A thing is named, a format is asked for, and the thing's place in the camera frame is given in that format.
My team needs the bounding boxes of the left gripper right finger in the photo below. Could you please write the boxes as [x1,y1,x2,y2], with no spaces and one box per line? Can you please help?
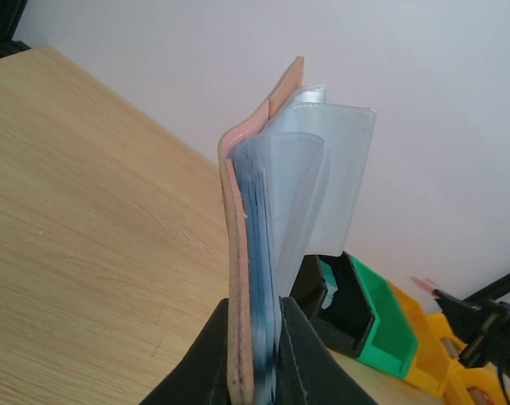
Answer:
[278,297,376,405]

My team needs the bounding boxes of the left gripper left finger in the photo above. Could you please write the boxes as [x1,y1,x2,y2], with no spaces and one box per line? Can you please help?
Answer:
[143,299,231,405]

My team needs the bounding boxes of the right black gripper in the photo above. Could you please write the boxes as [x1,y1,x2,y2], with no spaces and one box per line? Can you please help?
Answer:
[432,289,510,371]

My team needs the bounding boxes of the red credit card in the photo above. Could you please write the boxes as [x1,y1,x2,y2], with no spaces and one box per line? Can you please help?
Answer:
[410,276,438,296]

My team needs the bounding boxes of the yellow bin with black cards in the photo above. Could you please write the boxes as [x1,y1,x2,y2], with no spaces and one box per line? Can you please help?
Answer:
[427,313,507,405]

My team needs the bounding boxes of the small yellow storage bin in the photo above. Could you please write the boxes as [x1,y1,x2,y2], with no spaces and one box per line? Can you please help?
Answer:
[389,283,451,397]

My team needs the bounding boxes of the black storage bin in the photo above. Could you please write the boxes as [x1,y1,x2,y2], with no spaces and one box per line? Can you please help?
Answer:
[290,252,375,359]

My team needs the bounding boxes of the green storage bin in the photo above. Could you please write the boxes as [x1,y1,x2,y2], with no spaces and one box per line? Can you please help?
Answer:
[351,256,418,380]

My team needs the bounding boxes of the right black frame post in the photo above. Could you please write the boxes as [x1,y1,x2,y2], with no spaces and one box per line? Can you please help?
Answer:
[464,273,510,304]

